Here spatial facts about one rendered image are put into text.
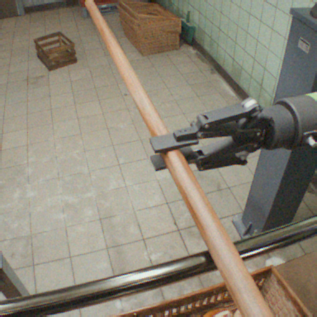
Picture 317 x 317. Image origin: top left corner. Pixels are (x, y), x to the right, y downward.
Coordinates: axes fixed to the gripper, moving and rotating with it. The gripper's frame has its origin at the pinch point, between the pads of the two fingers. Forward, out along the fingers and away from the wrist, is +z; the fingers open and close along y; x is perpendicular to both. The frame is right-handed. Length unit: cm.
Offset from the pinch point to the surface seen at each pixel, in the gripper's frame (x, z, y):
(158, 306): -5.3, 4.6, 46.9
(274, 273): -7, -28, 47
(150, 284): -19.0, 9.6, 2.5
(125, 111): 178, -27, 120
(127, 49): 288, -56, 121
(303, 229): -18.7, -12.4, 2.2
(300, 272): -5, -44, 62
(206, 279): 28, -31, 120
